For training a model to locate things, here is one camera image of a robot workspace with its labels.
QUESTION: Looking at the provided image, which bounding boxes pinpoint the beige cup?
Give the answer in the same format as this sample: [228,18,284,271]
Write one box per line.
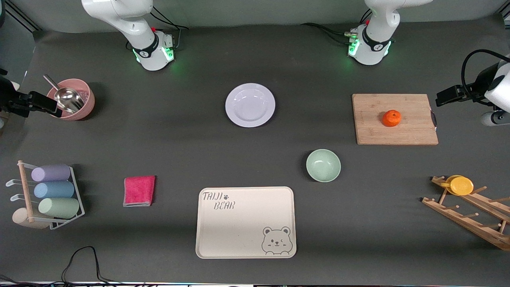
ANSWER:
[12,207,50,230]

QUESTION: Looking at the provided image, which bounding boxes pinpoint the orange fruit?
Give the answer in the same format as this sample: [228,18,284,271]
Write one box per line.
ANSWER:
[382,110,402,128]

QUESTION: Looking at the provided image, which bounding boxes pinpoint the green cup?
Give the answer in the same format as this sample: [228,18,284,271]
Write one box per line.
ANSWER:
[38,198,80,219]

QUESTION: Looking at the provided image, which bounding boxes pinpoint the wooden dish rack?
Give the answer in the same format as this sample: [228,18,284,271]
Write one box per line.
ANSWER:
[422,175,510,252]

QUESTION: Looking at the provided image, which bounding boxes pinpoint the yellow cup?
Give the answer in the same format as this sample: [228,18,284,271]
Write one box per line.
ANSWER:
[440,175,475,196]

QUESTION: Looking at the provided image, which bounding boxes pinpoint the white wire cup rack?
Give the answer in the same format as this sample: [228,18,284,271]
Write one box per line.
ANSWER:
[6,161,85,230]

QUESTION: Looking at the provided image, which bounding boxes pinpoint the black looped cable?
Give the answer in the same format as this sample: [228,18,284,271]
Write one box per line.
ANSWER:
[61,246,120,286]

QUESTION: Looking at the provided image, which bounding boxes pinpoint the cream bear print tray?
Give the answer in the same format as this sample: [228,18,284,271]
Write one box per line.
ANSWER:
[195,186,297,259]

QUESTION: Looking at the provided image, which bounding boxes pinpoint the purple cup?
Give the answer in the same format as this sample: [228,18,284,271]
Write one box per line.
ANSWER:
[31,164,71,183]

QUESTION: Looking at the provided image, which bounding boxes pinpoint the pink folded cloth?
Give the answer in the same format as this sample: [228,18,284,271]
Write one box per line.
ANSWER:
[123,175,156,207]

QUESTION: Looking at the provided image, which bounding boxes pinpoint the black right arm base cables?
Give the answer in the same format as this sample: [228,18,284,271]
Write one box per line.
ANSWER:
[127,6,190,50]

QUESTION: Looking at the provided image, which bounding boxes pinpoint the blue cup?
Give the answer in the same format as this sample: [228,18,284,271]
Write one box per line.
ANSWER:
[33,181,75,199]

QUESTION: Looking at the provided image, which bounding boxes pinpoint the metal scoop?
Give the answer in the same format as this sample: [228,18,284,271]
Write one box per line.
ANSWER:
[43,75,85,114]

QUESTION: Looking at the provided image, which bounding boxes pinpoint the wooden cutting board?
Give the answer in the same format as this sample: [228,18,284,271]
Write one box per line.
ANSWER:
[352,94,439,145]

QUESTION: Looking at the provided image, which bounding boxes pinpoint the black left arm base cables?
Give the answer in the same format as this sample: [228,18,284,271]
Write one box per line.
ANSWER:
[301,10,373,44]

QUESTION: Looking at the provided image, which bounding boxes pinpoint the wooden rack dowel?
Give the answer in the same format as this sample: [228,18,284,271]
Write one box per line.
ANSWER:
[18,160,35,223]

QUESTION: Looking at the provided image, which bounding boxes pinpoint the pale lavender round plate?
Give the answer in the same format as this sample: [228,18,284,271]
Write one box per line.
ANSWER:
[225,83,276,128]

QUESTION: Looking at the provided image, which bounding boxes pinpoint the pink bowl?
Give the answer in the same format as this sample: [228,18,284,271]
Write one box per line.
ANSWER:
[45,79,95,121]

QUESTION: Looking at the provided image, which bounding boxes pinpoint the light green bowl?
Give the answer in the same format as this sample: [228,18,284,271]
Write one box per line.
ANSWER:
[306,149,341,183]

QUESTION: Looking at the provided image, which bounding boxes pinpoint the black arm base cables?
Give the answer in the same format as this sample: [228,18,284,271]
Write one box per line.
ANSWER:
[301,10,373,44]
[127,6,190,50]

